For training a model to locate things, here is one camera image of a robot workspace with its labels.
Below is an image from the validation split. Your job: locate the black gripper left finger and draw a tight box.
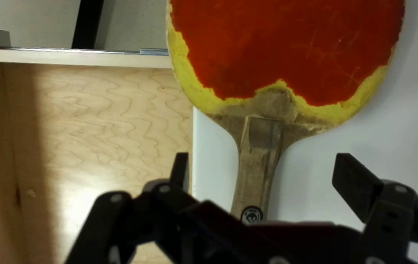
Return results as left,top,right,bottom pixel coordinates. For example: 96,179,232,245
65,151,205,264

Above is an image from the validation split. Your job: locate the light wooden drawer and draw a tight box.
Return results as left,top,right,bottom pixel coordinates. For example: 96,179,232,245
0,62,193,264

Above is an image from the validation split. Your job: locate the white shelf board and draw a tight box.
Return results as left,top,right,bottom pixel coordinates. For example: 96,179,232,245
0,47,172,71

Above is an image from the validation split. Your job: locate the red table tennis paddle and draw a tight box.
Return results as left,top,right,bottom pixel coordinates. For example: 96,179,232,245
164,0,407,225

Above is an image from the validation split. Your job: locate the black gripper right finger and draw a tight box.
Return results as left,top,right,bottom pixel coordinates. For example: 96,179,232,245
331,153,418,264

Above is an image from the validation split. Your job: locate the black upright post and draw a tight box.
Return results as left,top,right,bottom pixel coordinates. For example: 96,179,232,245
70,0,106,50

